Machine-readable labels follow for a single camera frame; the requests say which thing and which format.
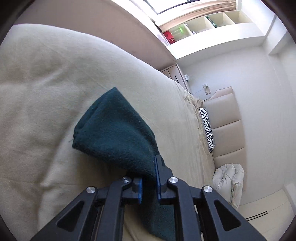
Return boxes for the dark teal knit sweater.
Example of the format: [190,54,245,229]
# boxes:
[72,87,176,240]

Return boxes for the zebra print pillow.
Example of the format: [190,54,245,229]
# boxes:
[199,108,215,153]

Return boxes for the white folded duvet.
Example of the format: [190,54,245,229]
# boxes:
[212,164,244,210]

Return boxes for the cream padded headboard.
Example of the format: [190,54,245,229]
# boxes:
[202,87,247,190]

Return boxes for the red box on shelf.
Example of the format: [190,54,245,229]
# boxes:
[163,31,176,44]

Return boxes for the beige bed sheet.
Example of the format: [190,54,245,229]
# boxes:
[1,24,215,240]

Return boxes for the white wardrobe black handles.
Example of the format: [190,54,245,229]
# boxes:
[238,190,295,240]

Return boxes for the white wall shelf unit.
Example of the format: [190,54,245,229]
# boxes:
[167,11,265,60]

